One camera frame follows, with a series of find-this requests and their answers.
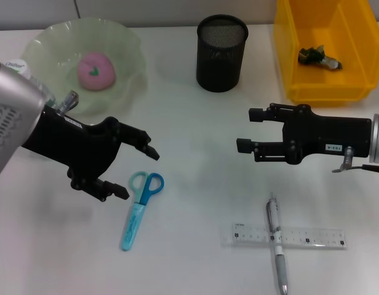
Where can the yellow plastic bin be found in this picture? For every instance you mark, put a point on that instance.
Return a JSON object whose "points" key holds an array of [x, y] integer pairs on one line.
{"points": [[312, 86]]}

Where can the pink toy peach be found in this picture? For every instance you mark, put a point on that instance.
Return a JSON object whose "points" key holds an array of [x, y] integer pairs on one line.
{"points": [[97, 70]]}

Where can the black mesh pen holder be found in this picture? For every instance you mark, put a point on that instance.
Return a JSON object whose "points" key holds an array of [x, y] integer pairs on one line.
{"points": [[221, 61]]}

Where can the silver white pen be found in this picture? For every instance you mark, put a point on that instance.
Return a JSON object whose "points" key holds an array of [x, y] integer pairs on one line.
{"points": [[280, 261]]}

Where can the clear green-label water bottle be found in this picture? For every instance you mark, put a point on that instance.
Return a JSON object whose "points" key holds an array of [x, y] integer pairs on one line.
{"points": [[17, 66]]}

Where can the green wavy glass fruit plate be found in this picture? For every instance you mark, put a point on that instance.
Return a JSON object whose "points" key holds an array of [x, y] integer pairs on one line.
{"points": [[125, 49]]}

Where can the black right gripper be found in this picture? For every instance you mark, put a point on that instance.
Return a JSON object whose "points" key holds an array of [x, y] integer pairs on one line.
{"points": [[328, 138]]}

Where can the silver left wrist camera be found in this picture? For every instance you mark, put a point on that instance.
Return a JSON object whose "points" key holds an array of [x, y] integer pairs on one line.
{"points": [[14, 116]]}

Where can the green plastic wrapper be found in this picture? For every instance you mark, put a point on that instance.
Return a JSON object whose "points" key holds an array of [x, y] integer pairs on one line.
{"points": [[318, 58]]}

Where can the blue capped scissors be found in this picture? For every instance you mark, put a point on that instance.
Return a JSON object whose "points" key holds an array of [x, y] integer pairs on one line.
{"points": [[140, 202]]}

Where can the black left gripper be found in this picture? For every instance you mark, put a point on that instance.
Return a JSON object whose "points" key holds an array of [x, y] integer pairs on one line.
{"points": [[72, 144]]}

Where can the transparent plastic ruler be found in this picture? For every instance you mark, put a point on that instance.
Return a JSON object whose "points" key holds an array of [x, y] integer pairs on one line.
{"points": [[306, 238]]}

